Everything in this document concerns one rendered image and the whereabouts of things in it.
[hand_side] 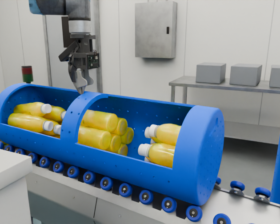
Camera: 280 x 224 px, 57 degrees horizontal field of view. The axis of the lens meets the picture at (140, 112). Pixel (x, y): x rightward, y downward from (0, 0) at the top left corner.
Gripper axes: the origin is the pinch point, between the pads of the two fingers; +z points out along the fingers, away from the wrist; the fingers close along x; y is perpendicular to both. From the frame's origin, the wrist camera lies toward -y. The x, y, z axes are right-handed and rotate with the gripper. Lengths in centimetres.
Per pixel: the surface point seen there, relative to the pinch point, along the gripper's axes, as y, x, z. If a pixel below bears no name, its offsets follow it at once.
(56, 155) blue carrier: -0.9, -12.6, 21.3
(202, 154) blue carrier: 50, -11, 9
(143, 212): 34.3, -12.0, 31.8
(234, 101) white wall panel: -2, 325, 70
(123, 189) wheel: 26.6, -11.1, 26.9
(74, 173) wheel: 5.6, -11.2, 27.3
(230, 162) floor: 17, 227, 124
